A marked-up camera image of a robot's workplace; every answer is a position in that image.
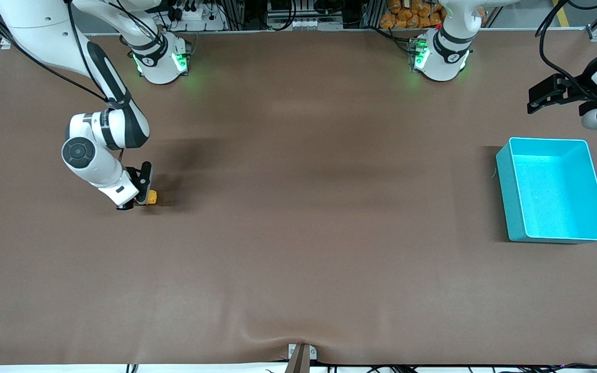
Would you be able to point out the brown table mat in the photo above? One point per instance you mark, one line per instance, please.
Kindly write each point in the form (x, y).
(298, 233)

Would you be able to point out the green lit controller board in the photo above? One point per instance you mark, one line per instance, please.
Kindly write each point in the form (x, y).
(417, 54)

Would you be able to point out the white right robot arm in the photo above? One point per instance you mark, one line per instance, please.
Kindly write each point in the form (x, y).
(96, 140)

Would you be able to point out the teal plastic storage bin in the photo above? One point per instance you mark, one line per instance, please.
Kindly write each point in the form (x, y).
(557, 191)

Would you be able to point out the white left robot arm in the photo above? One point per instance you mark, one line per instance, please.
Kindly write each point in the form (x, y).
(443, 57)

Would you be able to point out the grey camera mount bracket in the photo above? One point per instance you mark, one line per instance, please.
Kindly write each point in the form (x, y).
(301, 357)

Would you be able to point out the bag of orange items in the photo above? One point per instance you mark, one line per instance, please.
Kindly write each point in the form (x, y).
(412, 14)

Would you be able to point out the white power strip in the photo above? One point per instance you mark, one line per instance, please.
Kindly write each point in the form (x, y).
(195, 20)

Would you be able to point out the white connector block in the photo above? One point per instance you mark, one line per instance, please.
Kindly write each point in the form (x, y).
(311, 24)

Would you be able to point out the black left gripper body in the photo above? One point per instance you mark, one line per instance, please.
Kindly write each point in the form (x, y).
(584, 83)

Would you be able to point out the yellow beetle toy car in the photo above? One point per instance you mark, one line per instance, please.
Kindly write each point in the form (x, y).
(152, 197)

